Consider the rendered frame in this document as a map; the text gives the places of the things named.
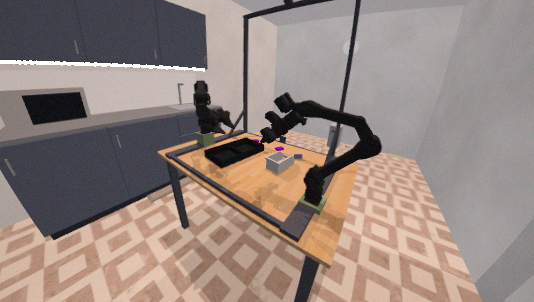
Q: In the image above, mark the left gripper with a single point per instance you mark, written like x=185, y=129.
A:
x=270, y=134

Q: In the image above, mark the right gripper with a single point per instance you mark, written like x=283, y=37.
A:
x=213, y=118

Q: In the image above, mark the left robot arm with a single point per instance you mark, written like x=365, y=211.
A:
x=370, y=146

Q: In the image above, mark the black metal camera frame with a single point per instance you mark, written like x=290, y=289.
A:
x=301, y=3

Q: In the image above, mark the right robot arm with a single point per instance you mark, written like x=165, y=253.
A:
x=202, y=97

